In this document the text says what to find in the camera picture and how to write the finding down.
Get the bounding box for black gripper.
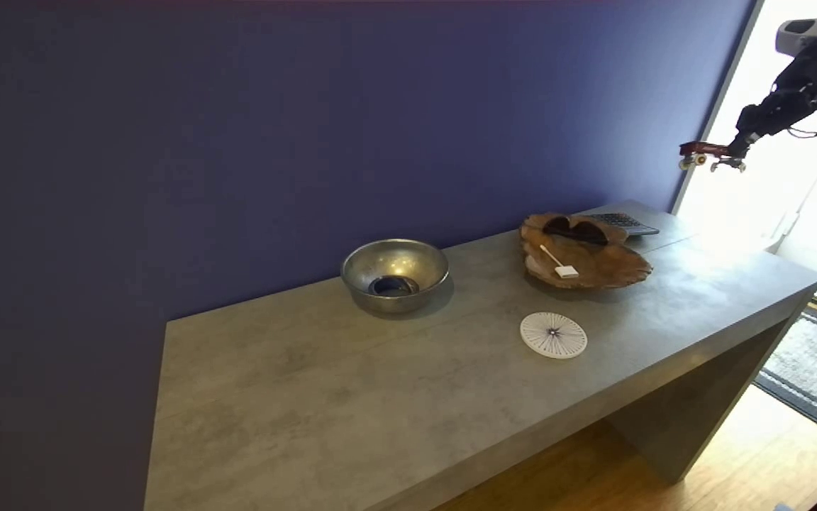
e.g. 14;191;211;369
722;41;817;167

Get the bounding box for silver metal bowl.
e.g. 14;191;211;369
339;237;458;322

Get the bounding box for black sunglasses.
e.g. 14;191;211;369
543;213;612;251

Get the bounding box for brown wooden dish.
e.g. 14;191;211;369
520;211;655;296

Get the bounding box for small white stick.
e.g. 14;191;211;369
533;238;585;282

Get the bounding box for white round coaster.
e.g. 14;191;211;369
516;309;590;363

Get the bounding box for grey concrete cabinet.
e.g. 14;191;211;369
141;199;817;511

